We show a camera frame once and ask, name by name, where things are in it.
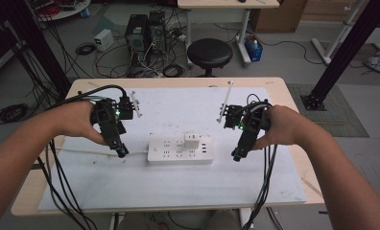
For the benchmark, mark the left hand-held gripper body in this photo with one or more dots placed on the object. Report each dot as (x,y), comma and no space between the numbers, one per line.
(109,124)

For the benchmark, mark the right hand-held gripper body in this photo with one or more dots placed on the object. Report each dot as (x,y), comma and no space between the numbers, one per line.
(252,123)

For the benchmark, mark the white charger adapter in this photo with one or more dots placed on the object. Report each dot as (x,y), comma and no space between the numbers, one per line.
(192,140)

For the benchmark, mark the white power strip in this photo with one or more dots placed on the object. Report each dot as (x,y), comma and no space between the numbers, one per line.
(172,156)

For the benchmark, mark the person's left hand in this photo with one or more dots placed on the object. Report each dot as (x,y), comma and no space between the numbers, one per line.
(76,119)

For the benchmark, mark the person's right hand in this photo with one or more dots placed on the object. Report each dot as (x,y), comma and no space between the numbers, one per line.
(287,126)

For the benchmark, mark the white table mat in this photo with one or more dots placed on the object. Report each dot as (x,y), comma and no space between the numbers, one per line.
(185,185)

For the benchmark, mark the black round stool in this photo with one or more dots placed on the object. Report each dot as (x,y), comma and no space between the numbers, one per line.
(209,52)

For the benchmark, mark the white power supply box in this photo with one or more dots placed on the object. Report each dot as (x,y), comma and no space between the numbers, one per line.
(103,40)

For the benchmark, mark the grey floor mat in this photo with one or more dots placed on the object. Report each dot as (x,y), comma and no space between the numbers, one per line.
(341,118)

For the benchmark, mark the black computer tower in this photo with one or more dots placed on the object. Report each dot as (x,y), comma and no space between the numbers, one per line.
(157,28)
(137,38)

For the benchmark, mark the brown cardboard box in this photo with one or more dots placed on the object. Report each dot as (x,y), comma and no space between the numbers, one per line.
(279,17)

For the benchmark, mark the white metal stand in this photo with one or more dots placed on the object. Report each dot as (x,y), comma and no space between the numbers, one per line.
(333,41)

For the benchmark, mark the round white table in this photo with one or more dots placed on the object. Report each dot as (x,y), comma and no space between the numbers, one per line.
(66,11)

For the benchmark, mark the beige desk with white legs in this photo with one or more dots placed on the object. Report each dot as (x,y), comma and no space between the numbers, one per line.
(226,4)

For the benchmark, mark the black aluminium post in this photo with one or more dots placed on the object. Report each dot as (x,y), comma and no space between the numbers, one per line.
(41,48)
(348,51)

